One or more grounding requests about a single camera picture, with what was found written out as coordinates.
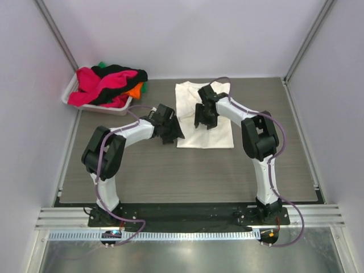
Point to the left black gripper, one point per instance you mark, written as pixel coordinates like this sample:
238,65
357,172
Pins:
176,132

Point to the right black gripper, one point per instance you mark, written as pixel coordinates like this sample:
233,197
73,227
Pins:
199,118

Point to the white coca-cola t-shirt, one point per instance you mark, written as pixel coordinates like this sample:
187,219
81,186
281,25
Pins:
195,130

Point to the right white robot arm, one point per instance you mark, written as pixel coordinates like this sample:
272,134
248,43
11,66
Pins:
259,139

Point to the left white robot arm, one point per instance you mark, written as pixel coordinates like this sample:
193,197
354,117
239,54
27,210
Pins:
103,154

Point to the orange t-shirt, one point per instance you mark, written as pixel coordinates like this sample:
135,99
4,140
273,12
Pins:
136,91

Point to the black t-shirt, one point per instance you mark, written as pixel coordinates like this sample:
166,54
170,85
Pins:
115,81

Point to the pink t-shirt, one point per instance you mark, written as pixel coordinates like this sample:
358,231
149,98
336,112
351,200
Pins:
87,90

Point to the green t-shirt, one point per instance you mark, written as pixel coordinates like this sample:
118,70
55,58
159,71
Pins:
143,87

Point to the white plastic laundry basket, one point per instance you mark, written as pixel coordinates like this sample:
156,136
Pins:
73,86

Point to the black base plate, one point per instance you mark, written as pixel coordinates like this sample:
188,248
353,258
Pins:
185,217

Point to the white slotted cable duct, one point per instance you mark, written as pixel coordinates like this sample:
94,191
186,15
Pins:
115,235

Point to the aluminium frame rail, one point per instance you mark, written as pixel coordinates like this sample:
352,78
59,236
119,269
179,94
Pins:
308,215

